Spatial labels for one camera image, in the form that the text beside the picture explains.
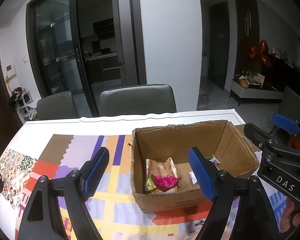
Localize green yellow candy packet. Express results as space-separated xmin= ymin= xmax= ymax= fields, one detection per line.
xmin=145 ymin=177 xmax=157 ymax=194

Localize gold fortune biscuits bag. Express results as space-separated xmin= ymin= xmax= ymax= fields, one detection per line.
xmin=146 ymin=157 xmax=180 ymax=194

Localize pink snack packet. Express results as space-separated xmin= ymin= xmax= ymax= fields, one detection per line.
xmin=151 ymin=175 xmax=181 ymax=192

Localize white Denmas cheese ball packet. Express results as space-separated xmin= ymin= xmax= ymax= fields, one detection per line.
xmin=209 ymin=155 xmax=220 ymax=166

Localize red gold candy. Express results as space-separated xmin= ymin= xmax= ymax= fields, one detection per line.
xmin=194 ymin=219 xmax=205 ymax=228

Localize person's right hand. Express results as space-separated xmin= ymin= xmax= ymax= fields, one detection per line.
xmin=280 ymin=198 xmax=300 ymax=233

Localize red wooden chair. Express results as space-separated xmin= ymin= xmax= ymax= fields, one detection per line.
xmin=288 ymin=134 xmax=300 ymax=150

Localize grey chair right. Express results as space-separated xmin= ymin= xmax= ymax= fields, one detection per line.
xmin=271 ymin=86 xmax=300 ymax=135

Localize white low side table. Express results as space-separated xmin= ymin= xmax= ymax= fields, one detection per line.
xmin=229 ymin=80 xmax=283 ymax=106

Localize colourful patchwork tablecloth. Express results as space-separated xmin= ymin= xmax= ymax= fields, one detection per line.
xmin=0 ymin=109 xmax=244 ymax=239

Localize red heart balloons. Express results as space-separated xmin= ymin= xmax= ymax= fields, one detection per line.
xmin=249 ymin=40 xmax=271 ymax=67

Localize grey dining chair left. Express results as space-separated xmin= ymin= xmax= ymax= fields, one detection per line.
xmin=36 ymin=91 xmax=79 ymax=120

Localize grey dining chair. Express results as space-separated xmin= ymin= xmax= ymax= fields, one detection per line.
xmin=98 ymin=84 xmax=177 ymax=116
xmin=36 ymin=91 xmax=79 ymax=120

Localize brown cardboard box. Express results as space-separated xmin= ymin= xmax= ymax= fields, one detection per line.
xmin=130 ymin=119 xmax=261 ymax=214

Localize white shoe rack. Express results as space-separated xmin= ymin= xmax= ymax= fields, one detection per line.
xmin=8 ymin=87 xmax=37 ymax=124

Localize grey dining chair centre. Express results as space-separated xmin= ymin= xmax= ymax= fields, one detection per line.
xmin=98 ymin=84 xmax=177 ymax=116

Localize glass sliding door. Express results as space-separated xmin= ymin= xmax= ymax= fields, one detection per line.
xmin=26 ymin=0 xmax=98 ymax=117

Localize white wall intercom panel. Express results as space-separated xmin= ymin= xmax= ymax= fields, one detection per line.
xmin=6 ymin=64 xmax=16 ymax=79

